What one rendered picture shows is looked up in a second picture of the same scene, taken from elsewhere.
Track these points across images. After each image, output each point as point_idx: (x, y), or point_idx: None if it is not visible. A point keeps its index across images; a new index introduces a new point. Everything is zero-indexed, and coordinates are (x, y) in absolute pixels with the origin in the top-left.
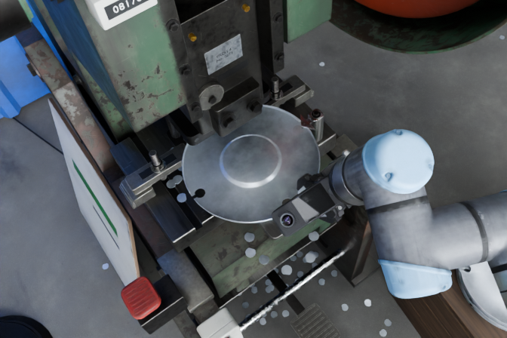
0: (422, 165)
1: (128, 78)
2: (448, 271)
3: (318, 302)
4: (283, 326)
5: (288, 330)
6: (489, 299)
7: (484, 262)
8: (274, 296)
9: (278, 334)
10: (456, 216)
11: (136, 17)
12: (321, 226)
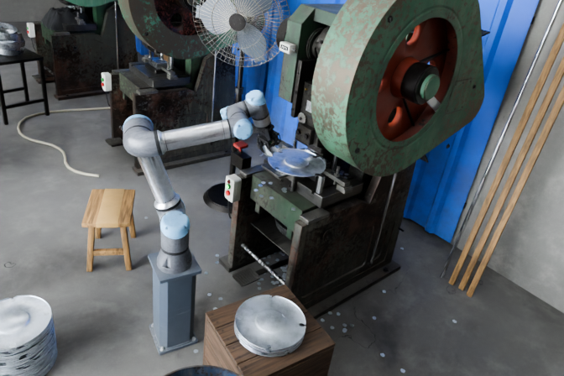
0: (252, 96)
1: (284, 75)
2: (226, 113)
3: None
4: (252, 287)
5: (250, 289)
6: (253, 304)
7: (276, 307)
8: (268, 284)
9: (248, 284)
10: (240, 110)
11: (291, 60)
12: (287, 230)
